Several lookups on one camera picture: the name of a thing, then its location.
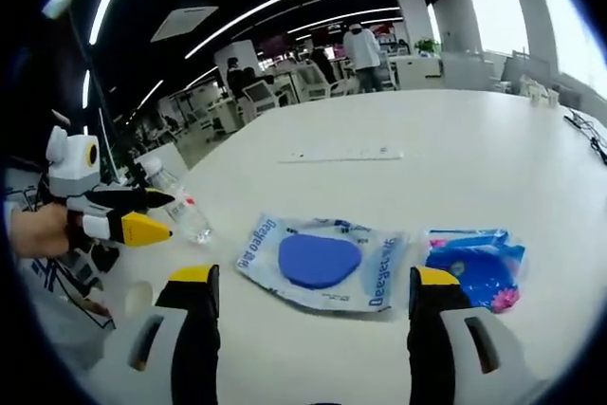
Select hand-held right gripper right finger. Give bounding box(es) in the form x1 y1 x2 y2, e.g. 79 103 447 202
406 266 528 405

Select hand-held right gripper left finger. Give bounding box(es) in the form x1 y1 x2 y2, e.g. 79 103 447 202
126 264 223 405

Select clear plastic bottle red label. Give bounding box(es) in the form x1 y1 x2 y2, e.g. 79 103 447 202
141 156 214 246

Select white paper cup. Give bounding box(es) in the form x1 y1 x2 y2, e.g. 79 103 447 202
123 280 154 316

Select blue printed packet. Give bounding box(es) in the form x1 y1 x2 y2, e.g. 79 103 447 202
423 228 527 315

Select clear pouch with blue pad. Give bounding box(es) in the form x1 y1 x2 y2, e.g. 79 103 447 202
235 212 410 314

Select small white desk items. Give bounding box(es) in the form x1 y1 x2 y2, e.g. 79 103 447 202
521 76 561 106

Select person's left hand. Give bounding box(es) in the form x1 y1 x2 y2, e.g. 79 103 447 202
9 203 94 260

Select person's grey shirt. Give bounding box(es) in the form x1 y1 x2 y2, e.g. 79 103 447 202
13 257 118 371

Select ceiling air conditioner panel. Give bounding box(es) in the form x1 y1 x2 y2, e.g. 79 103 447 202
150 5 219 44

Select white table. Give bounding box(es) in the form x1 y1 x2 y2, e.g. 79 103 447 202
101 89 607 405

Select white cabinet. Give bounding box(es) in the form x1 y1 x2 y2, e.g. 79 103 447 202
386 53 445 91

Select green potted plant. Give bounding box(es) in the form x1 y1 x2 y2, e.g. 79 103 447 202
414 37 442 56

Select large window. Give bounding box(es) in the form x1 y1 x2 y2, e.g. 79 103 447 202
467 0 530 55
540 0 607 93

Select thin black cord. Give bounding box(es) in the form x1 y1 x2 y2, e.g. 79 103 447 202
563 109 607 165

